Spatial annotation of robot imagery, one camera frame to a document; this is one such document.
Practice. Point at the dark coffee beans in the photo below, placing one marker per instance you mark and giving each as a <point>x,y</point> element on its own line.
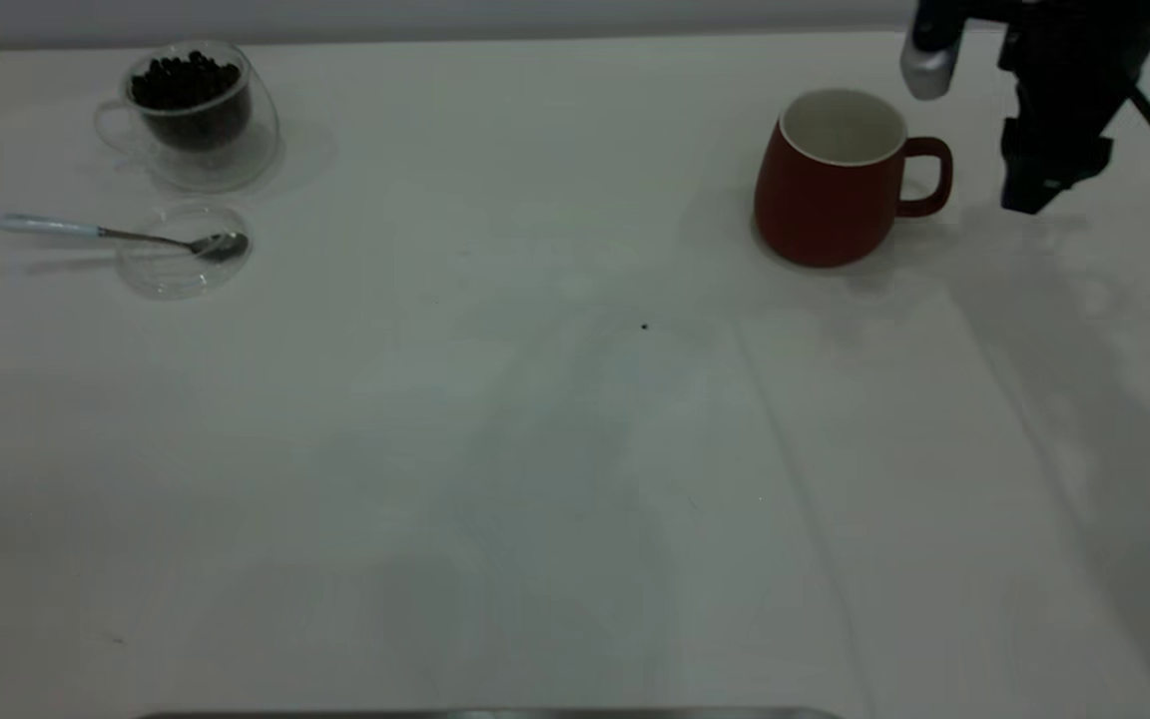
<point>186,85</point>

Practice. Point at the red ceramic mug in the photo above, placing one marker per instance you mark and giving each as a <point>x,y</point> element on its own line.
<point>820,215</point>

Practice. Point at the clear glass cup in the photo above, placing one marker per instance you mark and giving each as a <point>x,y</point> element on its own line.
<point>258,150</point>

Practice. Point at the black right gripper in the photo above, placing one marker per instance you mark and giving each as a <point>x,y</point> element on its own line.
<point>1074,60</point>

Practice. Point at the clear round glass lid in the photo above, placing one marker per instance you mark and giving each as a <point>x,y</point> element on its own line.
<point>171,280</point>

